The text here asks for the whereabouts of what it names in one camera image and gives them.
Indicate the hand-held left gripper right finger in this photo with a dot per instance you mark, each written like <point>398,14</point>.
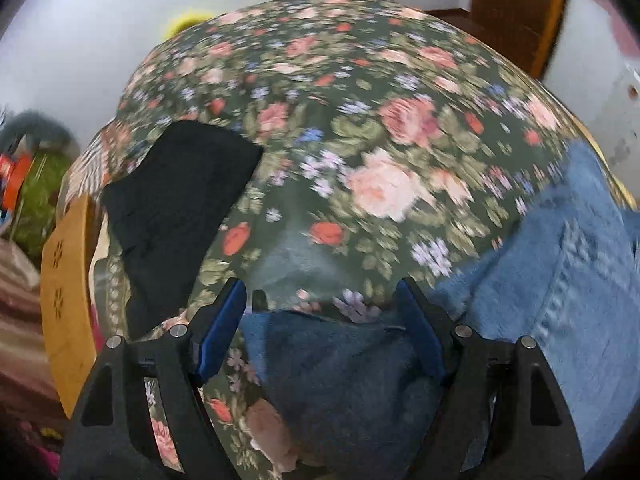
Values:
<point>422,335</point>

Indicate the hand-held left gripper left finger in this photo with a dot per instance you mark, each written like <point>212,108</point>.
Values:
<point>220,330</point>

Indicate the blue denim pants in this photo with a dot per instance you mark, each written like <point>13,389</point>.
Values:
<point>525,270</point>

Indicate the black folded cloth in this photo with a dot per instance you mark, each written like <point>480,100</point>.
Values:
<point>175,200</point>

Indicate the striped red gold curtain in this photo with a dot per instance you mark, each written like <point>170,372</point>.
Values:
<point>22,335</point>

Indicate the striped patchwork quilt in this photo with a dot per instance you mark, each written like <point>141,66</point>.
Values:
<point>95,160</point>

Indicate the green floral blanket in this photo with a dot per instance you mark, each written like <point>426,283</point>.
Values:
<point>375,125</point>

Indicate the green cloth covered table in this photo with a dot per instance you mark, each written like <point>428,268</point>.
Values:
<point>42,200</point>

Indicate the orange cardboard box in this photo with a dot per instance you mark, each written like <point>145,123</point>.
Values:
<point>15,180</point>

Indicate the yellow foam arch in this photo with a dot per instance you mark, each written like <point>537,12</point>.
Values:
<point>185,22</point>

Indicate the white wardrobe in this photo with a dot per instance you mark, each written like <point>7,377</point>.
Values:
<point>600,75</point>

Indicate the wooden door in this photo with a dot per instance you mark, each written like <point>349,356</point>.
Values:
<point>515,10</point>

